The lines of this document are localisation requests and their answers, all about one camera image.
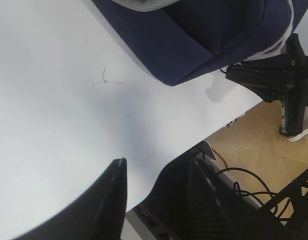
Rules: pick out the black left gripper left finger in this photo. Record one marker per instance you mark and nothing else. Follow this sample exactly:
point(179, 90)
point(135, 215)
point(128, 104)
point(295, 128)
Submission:
point(98, 214)

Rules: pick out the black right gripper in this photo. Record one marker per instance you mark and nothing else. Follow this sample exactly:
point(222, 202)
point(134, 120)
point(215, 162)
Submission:
point(284, 75)

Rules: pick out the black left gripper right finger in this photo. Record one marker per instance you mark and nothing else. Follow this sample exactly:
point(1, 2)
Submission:
point(195, 204)

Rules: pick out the navy blue lunch bag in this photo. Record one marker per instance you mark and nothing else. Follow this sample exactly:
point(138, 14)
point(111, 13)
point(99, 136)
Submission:
point(179, 40)

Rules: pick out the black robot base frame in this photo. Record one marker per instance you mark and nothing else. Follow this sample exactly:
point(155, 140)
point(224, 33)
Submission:
point(289, 208)

